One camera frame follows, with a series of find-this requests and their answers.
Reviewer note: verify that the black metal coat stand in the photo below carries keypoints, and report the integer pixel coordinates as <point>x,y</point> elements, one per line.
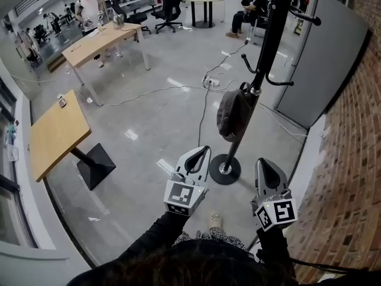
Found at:
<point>272,31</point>

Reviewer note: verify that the person's left forearm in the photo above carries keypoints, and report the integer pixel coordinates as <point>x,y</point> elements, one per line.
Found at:
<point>160,234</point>

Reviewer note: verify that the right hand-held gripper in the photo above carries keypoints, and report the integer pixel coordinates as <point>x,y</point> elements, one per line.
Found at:
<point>281,211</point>

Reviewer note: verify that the grey metal cabinet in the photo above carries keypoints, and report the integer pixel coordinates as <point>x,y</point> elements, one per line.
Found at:
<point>324,61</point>

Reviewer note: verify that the white power strip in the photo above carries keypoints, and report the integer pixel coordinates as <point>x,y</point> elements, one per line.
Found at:
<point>210,82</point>

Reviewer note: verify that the person's right forearm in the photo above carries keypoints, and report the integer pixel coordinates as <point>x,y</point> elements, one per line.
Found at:
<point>275,249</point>

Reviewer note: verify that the dark grey cap item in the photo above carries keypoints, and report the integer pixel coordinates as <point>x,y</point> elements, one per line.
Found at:
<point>233,113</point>

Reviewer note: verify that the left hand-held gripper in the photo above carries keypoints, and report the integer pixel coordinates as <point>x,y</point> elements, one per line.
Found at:
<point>181,194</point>

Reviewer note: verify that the metal kettle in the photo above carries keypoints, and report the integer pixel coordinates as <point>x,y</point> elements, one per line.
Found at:
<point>118,19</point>

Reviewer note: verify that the green bottle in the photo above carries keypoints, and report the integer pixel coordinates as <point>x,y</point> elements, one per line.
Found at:
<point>11,133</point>

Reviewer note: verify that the small wooden table black base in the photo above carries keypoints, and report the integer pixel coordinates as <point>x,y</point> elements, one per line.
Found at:
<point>56,130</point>

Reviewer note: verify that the person's beige shoe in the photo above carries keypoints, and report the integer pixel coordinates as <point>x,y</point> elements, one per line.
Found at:
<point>215,220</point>

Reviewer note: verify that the long wooden desk white legs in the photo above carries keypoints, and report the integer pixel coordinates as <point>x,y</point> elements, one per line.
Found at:
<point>98,45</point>

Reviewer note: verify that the person's patterned trousers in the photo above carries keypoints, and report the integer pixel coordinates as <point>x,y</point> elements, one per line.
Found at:
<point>223,238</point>

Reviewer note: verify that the black office chair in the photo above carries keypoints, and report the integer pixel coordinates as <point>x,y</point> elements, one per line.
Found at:
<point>169,6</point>
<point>131,15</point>

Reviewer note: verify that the clear plastic container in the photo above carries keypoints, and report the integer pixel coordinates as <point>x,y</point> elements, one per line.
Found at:
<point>12,153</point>

